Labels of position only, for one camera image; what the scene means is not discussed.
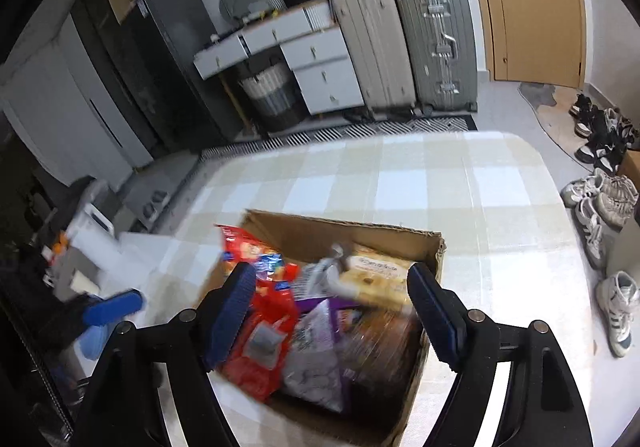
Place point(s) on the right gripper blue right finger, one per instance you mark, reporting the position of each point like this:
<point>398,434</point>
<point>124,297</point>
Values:
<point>441,314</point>

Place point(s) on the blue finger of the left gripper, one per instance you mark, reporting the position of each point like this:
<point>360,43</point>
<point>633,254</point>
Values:
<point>101,313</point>

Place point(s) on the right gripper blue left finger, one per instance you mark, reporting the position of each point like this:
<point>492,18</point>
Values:
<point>223,312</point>

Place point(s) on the cream biscuit pack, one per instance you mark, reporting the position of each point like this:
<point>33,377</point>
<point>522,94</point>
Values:
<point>371,278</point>

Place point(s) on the white purple snack packet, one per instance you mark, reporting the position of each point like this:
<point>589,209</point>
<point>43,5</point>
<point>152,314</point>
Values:
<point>312,370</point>

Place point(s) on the red triangular chips bag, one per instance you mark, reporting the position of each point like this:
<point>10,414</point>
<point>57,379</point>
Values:
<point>257,271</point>

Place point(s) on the red wrapped snack pack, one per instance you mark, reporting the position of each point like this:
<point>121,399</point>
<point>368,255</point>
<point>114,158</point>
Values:
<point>257,356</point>

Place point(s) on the purple snack packet in box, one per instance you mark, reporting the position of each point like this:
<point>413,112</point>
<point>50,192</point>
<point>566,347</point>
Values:
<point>344,314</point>

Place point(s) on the orange bread roll packet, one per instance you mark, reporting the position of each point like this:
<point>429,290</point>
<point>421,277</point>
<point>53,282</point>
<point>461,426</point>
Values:
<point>378,352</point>

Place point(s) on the white kettle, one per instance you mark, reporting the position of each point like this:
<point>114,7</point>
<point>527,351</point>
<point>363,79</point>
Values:
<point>93,234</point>

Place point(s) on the brown SF cardboard box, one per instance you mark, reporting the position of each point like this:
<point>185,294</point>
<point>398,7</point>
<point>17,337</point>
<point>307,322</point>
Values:
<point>316,244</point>

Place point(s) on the checked tablecloth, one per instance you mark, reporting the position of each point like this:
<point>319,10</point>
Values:
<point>511,250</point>

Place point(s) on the white sneaker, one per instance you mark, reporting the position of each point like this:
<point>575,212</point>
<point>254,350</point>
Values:
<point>618,297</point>

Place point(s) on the grey sneaker pair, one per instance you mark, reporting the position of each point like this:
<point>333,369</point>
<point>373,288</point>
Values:
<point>602,205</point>

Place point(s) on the striped laundry basket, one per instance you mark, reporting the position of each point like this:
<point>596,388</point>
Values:
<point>276,97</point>

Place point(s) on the black white shoes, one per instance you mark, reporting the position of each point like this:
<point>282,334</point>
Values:
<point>608,135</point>

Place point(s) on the white drawer cabinet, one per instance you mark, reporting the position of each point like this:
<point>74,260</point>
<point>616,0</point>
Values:
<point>312,45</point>

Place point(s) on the black refrigerator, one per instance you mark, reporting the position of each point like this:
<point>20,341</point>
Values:
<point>146,64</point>

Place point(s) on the silver grey suitcase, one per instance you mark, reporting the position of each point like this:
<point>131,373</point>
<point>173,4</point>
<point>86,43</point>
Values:
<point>441,45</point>

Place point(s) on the beige suitcase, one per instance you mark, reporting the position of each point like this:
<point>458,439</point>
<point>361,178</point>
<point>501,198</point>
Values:
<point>376,44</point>

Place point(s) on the brown wooden door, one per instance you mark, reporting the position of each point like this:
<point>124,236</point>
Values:
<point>535,41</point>

